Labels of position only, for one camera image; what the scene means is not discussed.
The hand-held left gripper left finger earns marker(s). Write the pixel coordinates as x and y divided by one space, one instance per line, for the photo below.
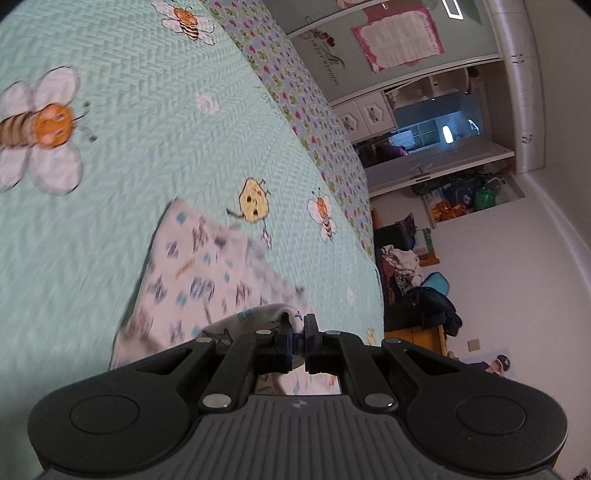
281 345

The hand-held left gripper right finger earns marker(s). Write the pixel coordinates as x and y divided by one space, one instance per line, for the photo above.
316 345

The white printed long-sleeve shirt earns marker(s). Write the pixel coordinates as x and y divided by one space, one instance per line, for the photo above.
194 277

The wooden dresser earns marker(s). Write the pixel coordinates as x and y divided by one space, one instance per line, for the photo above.
415 339

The dark bag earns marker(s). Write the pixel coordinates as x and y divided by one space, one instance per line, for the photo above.
431 309

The teal bag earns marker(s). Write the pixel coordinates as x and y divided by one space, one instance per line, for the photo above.
437 282

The orange packet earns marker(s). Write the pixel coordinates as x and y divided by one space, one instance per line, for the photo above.
448 211

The white door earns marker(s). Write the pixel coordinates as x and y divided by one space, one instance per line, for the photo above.
438 166

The green plastic bag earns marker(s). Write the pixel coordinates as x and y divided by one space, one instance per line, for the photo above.
485 198

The white drawer unit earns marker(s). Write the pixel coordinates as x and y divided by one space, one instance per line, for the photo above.
364 115

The mint quilted bee bedspread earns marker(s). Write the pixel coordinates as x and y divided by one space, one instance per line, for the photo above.
138 152

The patterned bed sheet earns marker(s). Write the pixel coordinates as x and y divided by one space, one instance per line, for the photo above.
295 97

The white sliding-door wardrobe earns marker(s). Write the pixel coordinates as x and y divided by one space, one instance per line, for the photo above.
508 46

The wall switch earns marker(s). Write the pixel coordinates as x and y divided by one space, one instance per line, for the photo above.
473 345

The pink-bordered wall poster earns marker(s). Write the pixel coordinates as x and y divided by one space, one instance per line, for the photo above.
397 39

